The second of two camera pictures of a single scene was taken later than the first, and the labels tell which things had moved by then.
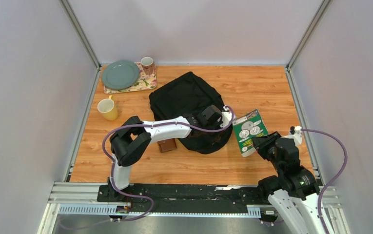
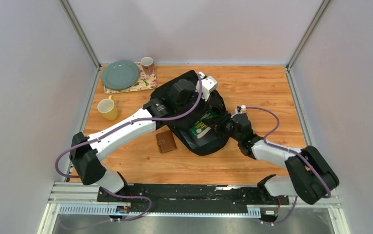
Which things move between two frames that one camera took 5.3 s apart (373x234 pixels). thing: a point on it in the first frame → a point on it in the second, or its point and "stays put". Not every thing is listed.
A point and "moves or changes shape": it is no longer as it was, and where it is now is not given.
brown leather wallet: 167,145 stays put
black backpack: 186,95 stays put
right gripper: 261,143 → 231,119
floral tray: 144,82 stays put
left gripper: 218,122 → 195,94
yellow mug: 107,107 stays put
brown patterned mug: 148,66 stays put
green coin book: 249,126 moves or changes shape
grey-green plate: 120,74 stays put
